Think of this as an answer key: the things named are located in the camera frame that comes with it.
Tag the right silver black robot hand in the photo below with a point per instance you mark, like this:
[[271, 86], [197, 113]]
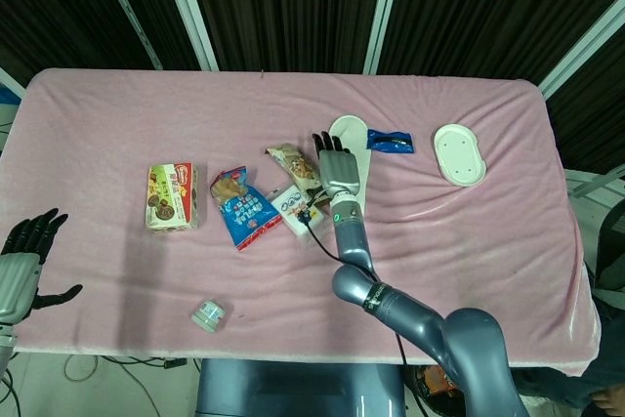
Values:
[[337, 168]]

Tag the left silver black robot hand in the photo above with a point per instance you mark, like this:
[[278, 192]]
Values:
[[19, 261]]

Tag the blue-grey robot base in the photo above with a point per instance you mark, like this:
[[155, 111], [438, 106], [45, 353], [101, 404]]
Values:
[[293, 387]]

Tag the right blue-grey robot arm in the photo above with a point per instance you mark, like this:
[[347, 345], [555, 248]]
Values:
[[405, 304]]

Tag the brown snack packet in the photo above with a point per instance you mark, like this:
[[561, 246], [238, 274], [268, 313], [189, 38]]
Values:
[[293, 163]]

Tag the white square snack packet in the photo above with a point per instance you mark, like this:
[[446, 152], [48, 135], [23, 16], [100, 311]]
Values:
[[298, 212]]

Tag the dark blue snack wrapper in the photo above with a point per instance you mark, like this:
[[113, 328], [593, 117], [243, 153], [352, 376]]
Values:
[[390, 140]]

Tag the blue chips bag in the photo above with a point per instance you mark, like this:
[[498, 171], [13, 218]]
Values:
[[242, 207]]

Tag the white oval plate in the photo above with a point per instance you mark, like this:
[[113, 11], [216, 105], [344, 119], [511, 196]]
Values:
[[354, 143]]

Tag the white oval dish with rim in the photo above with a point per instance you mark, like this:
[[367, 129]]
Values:
[[460, 155]]

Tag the cookie box with chocolate print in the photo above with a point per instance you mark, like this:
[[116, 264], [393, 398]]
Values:
[[172, 197]]

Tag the pink tablecloth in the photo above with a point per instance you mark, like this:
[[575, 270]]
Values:
[[146, 109]]

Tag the white frame post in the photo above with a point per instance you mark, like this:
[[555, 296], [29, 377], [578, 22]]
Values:
[[583, 58], [188, 7], [383, 9], [128, 2]]

